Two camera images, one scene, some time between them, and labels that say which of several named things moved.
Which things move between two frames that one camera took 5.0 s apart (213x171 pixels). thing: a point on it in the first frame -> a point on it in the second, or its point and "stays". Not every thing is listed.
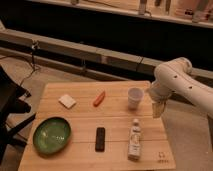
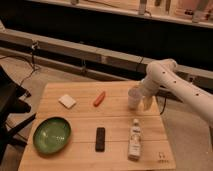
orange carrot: x=99 y=99 stays
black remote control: x=100 y=139 stays
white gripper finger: x=157 y=109 -> x=147 y=102
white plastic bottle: x=135 y=143 stays
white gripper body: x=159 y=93 -> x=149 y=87
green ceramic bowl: x=52 y=135 stays
